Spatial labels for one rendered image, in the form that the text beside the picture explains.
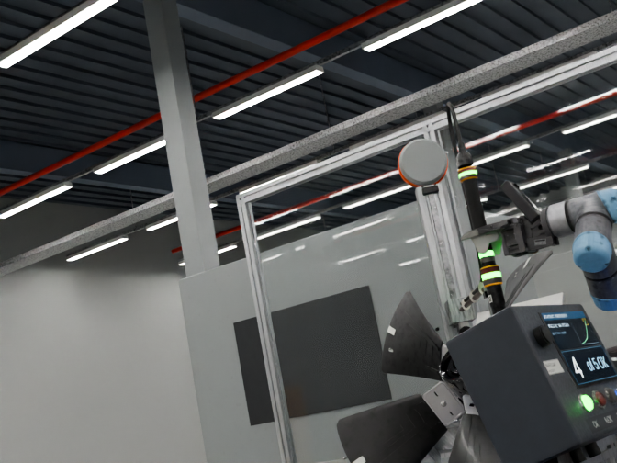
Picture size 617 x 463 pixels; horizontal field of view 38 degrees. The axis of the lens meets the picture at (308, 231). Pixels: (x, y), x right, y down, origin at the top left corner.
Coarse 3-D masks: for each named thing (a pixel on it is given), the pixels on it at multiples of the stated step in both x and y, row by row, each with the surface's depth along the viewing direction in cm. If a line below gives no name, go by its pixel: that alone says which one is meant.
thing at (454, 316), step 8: (448, 304) 262; (456, 304) 261; (472, 304) 261; (448, 312) 265; (456, 312) 261; (464, 312) 261; (472, 312) 261; (448, 320) 268; (456, 320) 261; (464, 320) 260; (472, 320) 262
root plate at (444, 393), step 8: (440, 384) 207; (432, 392) 207; (440, 392) 207; (448, 392) 206; (424, 400) 207; (432, 400) 207; (440, 400) 207; (448, 400) 206; (456, 400) 206; (432, 408) 207; (440, 408) 206; (448, 408) 206; (456, 408) 206; (440, 416) 206; (448, 416) 206; (456, 416) 205; (448, 424) 206
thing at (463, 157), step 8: (464, 144) 211; (464, 152) 210; (464, 160) 209; (472, 160) 210; (488, 288) 203; (496, 288) 203; (488, 296) 204; (496, 296) 202; (496, 304) 202; (504, 304) 203; (496, 312) 202
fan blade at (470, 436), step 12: (468, 420) 193; (480, 420) 194; (468, 432) 191; (480, 432) 191; (456, 444) 188; (468, 444) 188; (480, 444) 188; (492, 444) 189; (456, 456) 186; (468, 456) 186; (480, 456) 186; (492, 456) 186
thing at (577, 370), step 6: (564, 354) 118; (570, 354) 120; (576, 354) 121; (570, 360) 118; (576, 360) 120; (570, 366) 117; (576, 366) 119; (582, 366) 120; (576, 372) 118; (582, 372) 119; (576, 378) 116; (582, 378) 118; (588, 378) 119; (582, 384) 117
